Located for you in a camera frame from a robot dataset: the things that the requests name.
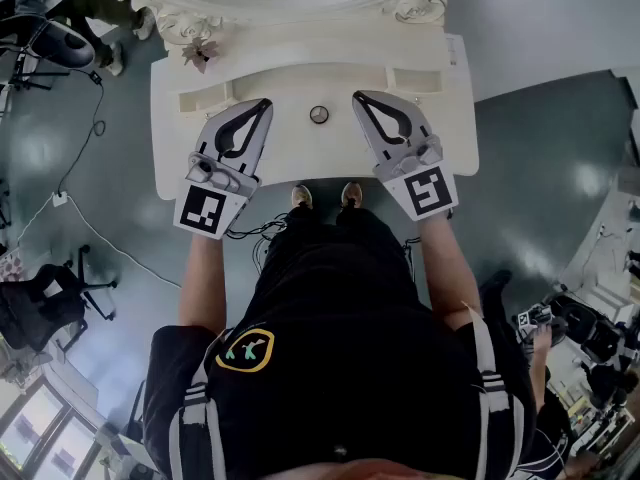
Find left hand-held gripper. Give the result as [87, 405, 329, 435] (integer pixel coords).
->
[172, 97, 275, 242]

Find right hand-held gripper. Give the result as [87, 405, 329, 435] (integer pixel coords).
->
[351, 89, 460, 222]

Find white ornate dressing table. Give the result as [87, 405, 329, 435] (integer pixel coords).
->
[149, 12, 481, 202]

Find person's right forearm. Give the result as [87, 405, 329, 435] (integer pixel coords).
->
[417, 215, 484, 330]

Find white striped shoulder harness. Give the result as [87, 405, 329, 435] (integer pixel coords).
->
[168, 301, 527, 480]

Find another person's forearm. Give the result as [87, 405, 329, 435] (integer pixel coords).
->
[527, 335, 554, 410]

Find person's left forearm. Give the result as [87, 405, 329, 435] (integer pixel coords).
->
[178, 227, 229, 334]

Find person's right shoe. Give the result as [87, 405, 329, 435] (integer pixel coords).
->
[340, 181, 365, 210]

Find person's shoe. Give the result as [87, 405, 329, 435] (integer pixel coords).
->
[340, 181, 365, 210]
[291, 183, 315, 211]

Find person's left shoe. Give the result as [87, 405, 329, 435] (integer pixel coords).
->
[291, 183, 315, 211]

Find pink flower in white pot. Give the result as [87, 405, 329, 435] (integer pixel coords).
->
[180, 36, 220, 74]

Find white paper sheet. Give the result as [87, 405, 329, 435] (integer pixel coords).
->
[443, 34, 462, 68]

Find white ornate oval mirror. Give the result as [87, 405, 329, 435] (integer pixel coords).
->
[95, 0, 470, 45]

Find person's black trousers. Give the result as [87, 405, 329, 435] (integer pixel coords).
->
[252, 206, 417, 319]

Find black padded stool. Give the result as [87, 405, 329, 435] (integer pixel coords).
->
[27, 17, 97, 69]

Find pink patterned cloth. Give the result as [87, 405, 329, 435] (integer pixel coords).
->
[0, 252, 25, 283]

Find white desk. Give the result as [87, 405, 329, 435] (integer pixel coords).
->
[558, 182, 640, 315]

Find person's black t-shirt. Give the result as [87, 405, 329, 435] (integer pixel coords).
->
[142, 267, 539, 480]

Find black office chair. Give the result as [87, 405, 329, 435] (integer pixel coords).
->
[547, 291, 640, 370]
[0, 244, 119, 354]

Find large glass window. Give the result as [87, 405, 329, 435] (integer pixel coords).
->
[0, 377, 104, 480]

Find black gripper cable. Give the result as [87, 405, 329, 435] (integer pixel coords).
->
[227, 216, 290, 242]
[402, 236, 422, 282]

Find black floor cable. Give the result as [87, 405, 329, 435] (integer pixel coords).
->
[55, 70, 107, 195]

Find white floor cable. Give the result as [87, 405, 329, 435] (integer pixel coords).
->
[17, 195, 182, 289]

